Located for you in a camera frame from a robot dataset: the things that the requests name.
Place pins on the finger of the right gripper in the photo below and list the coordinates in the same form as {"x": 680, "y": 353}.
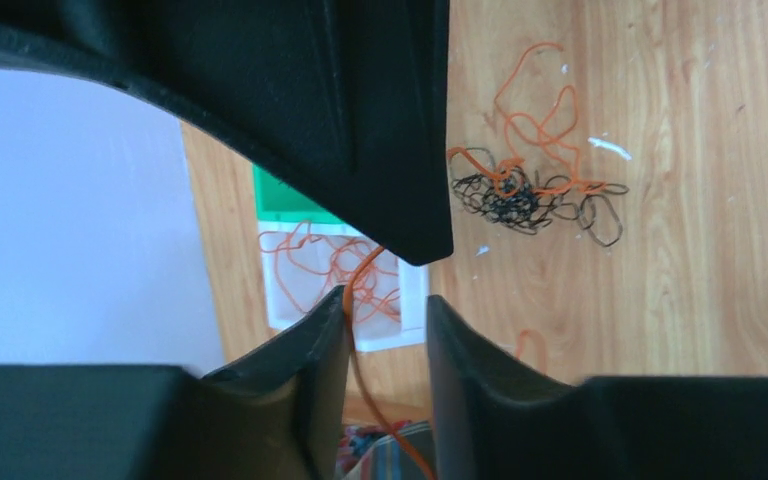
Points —
{"x": 344, "y": 101}

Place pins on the green plastic bin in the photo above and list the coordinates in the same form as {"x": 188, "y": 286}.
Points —
{"x": 278, "y": 202}

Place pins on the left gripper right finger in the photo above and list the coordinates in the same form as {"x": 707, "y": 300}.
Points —
{"x": 497, "y": 418}

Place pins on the white plastic bin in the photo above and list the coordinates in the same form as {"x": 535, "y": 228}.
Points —
{"x": 304, "y": 261}

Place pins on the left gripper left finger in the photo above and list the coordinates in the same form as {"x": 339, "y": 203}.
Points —
{"x": 274, "y": 413}

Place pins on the plaid flannel shirt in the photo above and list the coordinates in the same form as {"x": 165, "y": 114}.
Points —
{"x": 369, "y": 453}

